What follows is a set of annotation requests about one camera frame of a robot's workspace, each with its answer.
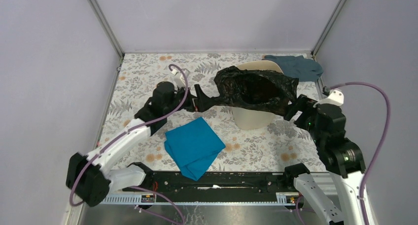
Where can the black trash bag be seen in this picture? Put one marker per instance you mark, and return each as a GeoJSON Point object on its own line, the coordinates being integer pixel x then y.
{"type": "Point", "coordinates": [257, 90]}

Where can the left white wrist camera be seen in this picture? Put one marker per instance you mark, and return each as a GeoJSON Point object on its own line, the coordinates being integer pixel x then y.
{"type": "Point", "coordinates": [178, 78]}

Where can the bright blue folded cloth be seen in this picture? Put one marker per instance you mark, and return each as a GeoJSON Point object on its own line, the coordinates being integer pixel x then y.
{"type": "Point", "coordinates": [193, 147]}

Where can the dark teal crumpled cloth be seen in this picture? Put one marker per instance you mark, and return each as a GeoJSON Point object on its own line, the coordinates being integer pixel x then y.
{"type": "Point", "coordinates": [297, 67]}

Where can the beige plastic trash bin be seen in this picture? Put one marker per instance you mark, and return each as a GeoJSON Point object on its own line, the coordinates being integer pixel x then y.
{"type": "Point", "coordinates": [249, 119]}

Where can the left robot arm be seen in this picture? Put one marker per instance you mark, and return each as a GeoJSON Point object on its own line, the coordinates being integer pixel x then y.
{"type": "Point", "coordinates": [91, 177]}

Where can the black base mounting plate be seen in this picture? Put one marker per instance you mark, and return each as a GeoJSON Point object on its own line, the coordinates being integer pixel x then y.
{"type": "Point", "coordinates": [169, 183]}

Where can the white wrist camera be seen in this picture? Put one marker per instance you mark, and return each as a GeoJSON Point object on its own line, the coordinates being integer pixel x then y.
{"type": "Point", "coordinates": [178, 78]}
{"type": "Point", "coordinates": [333, 97]}

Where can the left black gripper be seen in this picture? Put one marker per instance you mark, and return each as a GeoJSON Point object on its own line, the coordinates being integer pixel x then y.
{"type": "Point", "coordinates": [204, 101]}

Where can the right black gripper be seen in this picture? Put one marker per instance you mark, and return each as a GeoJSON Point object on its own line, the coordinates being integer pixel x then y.
{"type": "Point", "coordinates": [304, 103]}

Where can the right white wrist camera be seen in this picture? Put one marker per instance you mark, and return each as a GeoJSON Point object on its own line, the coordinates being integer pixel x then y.
{"type": "Point", "coordinates": [333, 97]}

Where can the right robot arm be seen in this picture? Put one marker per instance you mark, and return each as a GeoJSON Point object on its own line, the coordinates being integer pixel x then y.
{"type": "Point", "coordinates": [342, 158]}

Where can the white slotted cable duct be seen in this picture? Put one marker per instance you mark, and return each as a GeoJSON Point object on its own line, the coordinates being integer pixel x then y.
{"type": "Point", "coordinates": [258, 199]}

